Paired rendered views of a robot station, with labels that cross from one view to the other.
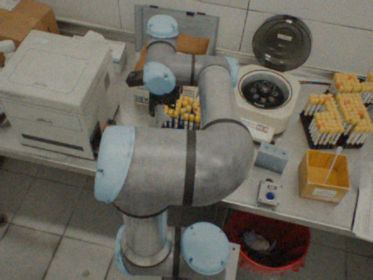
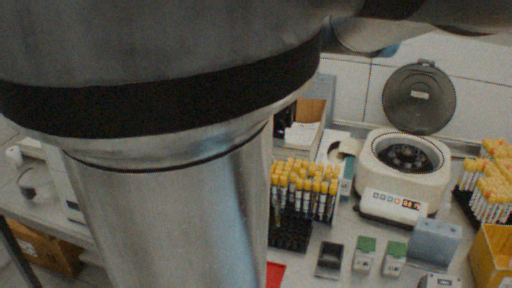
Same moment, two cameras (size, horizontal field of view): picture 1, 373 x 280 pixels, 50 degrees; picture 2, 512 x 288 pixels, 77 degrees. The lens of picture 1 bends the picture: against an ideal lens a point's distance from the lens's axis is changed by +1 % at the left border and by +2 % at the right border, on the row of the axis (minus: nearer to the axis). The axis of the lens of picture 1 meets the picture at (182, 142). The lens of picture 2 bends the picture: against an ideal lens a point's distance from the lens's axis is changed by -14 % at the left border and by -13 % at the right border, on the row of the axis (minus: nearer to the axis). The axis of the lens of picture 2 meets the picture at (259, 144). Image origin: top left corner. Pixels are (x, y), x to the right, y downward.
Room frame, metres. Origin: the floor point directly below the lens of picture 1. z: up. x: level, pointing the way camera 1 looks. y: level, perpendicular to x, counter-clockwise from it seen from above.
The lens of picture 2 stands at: (0.20, 0.01, 1.51)
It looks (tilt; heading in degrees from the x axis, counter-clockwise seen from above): 32 degrees down; 6
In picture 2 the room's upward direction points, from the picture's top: straight up
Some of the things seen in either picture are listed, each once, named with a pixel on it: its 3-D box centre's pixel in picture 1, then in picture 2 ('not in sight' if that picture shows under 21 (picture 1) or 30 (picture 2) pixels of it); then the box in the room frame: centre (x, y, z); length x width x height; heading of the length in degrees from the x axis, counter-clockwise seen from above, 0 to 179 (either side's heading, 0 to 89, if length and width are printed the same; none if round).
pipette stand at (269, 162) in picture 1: (271, 158); (432, 243); (0.76, -0.31, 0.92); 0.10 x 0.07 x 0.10; 71
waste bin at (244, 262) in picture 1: (258, 245); not in sight; (0.72, -0.40, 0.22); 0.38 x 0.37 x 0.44; 79
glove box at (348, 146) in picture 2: not in sight; (339, 158); (1.08, -0.12, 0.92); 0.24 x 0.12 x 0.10; 169
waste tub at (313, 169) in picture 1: (322, 176); (506, 262); (0.70, -0.48, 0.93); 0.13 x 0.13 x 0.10; 84
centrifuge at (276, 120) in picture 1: (261, 102); (402, 173); (1.00, -0.29, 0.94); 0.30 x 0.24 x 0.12; 160
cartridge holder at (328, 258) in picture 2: not in sight; (330, 257); (0.74, -0.08, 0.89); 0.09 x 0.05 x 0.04; 170
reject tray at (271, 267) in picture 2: not in sight; (266, 274); (0.69, 0.05, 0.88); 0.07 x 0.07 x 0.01; 79
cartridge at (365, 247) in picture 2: not in sight; (363, 254); (0.74, -0.15, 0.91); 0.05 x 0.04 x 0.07; 169
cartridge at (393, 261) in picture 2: not in sight; (393, 259); (0.72, -0.22, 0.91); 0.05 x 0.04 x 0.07; 169
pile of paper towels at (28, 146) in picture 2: not in sight; (48, 146); (1.08, 0.82, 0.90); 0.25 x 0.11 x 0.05; 79
